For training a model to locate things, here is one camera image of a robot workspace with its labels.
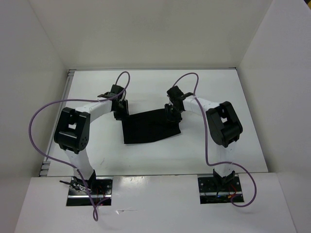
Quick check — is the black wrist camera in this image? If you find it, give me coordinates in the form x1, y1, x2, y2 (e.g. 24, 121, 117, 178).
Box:
167, 85, 193, 102
98, 84, 126, 101

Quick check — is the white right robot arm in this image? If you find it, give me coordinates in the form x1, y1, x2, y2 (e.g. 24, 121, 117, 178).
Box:
165, 93, 243, 191

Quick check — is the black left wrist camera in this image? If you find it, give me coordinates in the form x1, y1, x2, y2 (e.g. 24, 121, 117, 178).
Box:
98, 84, 126, 101

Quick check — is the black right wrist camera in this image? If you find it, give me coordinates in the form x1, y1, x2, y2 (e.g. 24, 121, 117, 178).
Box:
167, 85, 193, 102

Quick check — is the black skirt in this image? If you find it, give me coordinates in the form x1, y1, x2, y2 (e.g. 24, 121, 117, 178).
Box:
122, 108, 181, 144

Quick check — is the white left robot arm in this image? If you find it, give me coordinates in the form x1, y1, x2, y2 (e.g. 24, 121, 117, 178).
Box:
54, 98, 129, 194

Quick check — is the grey aluminium table edge rail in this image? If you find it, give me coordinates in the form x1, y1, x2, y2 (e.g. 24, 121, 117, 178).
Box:
39, 69, 76, 177

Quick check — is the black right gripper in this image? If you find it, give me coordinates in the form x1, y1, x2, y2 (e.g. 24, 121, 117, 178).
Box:
164, 103, 183, 126

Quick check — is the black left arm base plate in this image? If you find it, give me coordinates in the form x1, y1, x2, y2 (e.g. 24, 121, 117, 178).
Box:
66, 177, 113, 207

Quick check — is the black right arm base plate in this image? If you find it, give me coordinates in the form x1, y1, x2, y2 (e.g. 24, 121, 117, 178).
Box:
197, 175, 244, 204

